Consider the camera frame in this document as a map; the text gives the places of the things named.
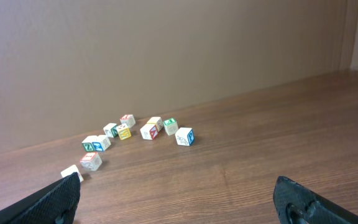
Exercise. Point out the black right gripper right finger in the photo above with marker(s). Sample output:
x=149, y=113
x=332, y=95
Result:
x=296, y=204

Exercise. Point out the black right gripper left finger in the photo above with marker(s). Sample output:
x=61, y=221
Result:
x=55, y=203

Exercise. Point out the wooden block green Y side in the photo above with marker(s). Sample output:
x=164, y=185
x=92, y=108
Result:
x=72, y=169

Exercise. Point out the wooden block red top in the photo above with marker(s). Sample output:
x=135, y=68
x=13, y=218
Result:
x=91, y=161

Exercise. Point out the wooden block green Z side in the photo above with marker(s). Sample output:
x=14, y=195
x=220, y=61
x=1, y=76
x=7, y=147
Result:
x=88, y=143

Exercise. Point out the wooden block blue 2 side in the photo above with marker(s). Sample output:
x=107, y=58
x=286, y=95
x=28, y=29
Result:
x=101, y=143

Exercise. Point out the wooden block soccer ball yellow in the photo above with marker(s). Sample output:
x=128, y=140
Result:
x=123, y=131

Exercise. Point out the wooden block red X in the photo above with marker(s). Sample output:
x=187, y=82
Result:
x=128, y=119

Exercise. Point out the wooden block animal drawing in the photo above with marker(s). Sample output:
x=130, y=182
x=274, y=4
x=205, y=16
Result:
x=149, y=131

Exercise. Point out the plain wooden block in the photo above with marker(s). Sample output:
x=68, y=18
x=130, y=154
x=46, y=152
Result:
x=185, y=136

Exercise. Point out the wooden block yellow side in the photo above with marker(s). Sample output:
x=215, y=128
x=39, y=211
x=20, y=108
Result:
x=156, y=120

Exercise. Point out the wooden block green E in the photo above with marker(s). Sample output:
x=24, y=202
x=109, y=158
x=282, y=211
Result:
x=170, y=126

